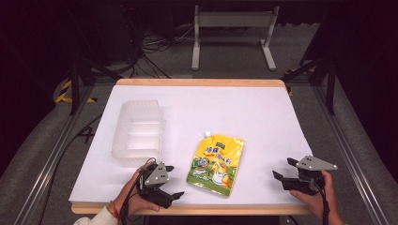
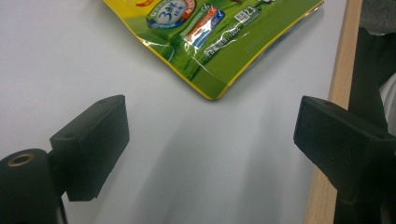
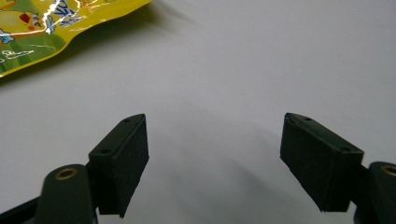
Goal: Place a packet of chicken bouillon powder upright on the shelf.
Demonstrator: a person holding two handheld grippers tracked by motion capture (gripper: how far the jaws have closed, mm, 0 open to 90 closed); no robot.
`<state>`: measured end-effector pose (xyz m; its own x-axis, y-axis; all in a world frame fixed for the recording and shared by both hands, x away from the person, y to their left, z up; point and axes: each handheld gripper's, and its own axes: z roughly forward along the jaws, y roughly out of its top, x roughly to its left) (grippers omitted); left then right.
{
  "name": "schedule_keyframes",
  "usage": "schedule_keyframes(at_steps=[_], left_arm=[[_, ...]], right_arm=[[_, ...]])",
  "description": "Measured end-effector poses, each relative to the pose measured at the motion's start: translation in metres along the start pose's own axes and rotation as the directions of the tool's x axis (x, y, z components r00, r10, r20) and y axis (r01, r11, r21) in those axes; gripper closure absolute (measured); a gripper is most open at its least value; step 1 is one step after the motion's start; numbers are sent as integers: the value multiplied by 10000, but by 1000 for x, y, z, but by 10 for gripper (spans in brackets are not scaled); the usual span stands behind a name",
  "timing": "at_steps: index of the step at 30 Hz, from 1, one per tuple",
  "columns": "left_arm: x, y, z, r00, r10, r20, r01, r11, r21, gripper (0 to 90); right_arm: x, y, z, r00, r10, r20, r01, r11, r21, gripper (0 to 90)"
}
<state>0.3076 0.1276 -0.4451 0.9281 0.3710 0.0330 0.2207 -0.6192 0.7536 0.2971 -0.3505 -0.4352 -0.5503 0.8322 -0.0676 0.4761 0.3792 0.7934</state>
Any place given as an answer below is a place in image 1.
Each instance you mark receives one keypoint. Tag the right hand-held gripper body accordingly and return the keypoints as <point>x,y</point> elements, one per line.
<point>313,164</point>

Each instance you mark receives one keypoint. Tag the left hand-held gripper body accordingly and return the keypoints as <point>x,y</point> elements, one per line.
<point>156,176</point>

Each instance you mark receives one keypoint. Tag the clear plastic container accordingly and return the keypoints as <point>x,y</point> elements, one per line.
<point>137,134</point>

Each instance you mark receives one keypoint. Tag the yellow spout pouch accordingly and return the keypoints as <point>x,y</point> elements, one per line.
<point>216,162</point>

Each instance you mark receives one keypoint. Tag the person's left hand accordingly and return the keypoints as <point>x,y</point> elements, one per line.
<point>136,204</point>

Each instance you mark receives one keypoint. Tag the person's right hand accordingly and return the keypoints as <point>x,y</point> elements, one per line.
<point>313,203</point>

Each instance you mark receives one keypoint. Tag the yellow black hazard tape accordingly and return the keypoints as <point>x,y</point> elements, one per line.
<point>290,90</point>
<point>64,93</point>

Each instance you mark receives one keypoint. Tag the white table sheet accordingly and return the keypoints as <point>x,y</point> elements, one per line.
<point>237,115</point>

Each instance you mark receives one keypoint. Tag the black tripod stand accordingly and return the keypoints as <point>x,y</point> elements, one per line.
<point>75,84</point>
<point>330,84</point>

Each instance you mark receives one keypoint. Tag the white metal stand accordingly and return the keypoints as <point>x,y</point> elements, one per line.
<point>234,20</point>

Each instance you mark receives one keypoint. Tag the aluminium frame rail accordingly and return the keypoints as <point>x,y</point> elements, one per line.
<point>50,168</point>
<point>350,150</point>

